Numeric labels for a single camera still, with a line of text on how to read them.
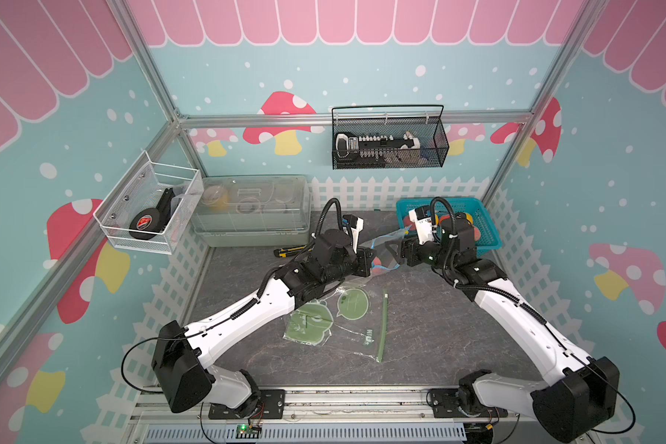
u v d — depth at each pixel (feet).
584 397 1.26
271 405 2.40
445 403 2.44
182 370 1.27
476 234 3.47
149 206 2.41
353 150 2.86
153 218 2.24
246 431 2.39
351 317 2.94
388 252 2.39
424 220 2.16
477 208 3.67
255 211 3.27
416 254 2.20
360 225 2.15
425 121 2.94
